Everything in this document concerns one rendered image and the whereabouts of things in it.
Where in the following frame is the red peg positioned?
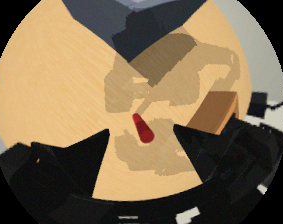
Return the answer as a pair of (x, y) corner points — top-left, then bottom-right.
(133, 113), (154, 144)

